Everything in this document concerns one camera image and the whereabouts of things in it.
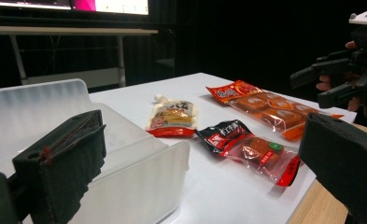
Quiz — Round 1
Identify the white table mat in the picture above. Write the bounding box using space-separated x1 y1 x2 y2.
89 72 358 224

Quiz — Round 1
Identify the desk with metal legs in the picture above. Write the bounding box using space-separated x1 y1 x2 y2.
0 25 159 89

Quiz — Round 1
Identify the white spout pouch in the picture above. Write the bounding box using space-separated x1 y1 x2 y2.
145 93 199 138

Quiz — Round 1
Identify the translucent white plastic bin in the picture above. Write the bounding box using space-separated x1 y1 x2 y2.
0 77 191 224

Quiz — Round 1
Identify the monitor screen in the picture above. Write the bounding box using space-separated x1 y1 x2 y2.
0 0 149 16

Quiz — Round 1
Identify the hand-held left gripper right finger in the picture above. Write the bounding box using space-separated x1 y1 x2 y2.
297 112 367 224

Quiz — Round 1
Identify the black and red snack packet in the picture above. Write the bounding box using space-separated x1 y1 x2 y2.
193 119 302 188

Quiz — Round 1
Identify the orange snack packet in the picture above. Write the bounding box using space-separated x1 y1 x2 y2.
205 79 346 142

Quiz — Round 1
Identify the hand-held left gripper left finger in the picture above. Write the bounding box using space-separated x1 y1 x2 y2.
12 109 107 224

